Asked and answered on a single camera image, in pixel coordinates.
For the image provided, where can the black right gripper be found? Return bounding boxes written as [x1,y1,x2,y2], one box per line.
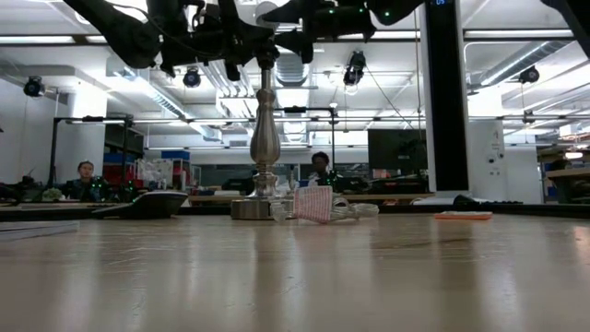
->
[261,0,377,65]

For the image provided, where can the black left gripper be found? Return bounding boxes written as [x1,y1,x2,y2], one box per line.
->
[159,0,280,82]

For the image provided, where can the silver metal lamp base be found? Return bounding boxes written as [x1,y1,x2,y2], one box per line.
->
[230,43,296,220]

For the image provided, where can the blue storage bin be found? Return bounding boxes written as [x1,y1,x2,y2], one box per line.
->
[159,149,192,161]

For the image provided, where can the seated person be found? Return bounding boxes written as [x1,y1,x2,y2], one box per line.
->
[307,150,341,188]
[63,160,112,203]

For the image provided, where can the black monitor screen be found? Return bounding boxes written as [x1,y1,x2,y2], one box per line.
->
[367,128,429,172]

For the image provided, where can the black dish object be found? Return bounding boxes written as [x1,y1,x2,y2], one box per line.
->
[90,190,189,220]

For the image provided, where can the black keyboard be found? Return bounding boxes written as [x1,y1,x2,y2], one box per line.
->
[453,194,525,206]

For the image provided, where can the small printed marker card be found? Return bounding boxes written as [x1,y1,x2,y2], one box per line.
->
[433,210,493,221]

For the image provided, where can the white flat paper stack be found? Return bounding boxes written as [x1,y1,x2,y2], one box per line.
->
[0,219,80,242]

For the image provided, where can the wooden shelf rack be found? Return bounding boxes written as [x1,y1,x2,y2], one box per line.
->
[537,137,590,204]

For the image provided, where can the corrugated silver duct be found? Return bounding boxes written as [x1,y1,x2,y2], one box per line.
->
[275,62,311,88]

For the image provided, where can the black ceiling camera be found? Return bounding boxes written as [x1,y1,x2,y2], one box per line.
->
[182,67,203,89]
[22,76,46,99]
[518,65,541,85]
[342,50,368,87]

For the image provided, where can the black gantry frame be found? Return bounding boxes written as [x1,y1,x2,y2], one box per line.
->
[281,105,337,172]
[48,114,136,185]

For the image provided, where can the white coiled power cord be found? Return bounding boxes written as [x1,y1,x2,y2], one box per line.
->
[270,196,381,223]

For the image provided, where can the black aluminium rig frame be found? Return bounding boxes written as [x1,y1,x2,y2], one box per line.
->
[0,202,590,221]

